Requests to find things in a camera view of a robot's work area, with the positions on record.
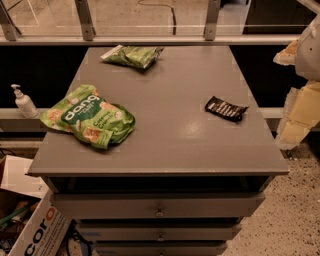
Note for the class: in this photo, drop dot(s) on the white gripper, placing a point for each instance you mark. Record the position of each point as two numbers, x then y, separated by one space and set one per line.
308 55

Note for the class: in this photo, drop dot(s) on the black rxbar chocolate bar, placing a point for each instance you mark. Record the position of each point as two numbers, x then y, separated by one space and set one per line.
225 110

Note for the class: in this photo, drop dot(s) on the small green chip bag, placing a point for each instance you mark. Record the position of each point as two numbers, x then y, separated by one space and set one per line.
132 56

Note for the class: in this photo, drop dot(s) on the large green dang chip bag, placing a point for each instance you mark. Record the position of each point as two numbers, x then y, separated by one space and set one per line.
90 118

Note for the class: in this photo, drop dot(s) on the grey drawer cabinet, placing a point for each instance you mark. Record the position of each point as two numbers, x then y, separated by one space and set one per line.
205 172

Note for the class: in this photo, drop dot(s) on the top drawer round knob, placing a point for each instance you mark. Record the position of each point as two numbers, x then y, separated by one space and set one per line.
159 212

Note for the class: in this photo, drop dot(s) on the drawer round knob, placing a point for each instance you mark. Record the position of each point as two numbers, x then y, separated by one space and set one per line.
159 212
160 238

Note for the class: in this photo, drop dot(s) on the white pump bottle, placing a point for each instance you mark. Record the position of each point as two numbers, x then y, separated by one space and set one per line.
24 103

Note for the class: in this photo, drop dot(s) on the white cardboard box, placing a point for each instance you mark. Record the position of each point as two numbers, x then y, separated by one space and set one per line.
30 224

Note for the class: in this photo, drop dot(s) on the grey metal railing frame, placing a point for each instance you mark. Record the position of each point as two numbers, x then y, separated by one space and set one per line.
154 22

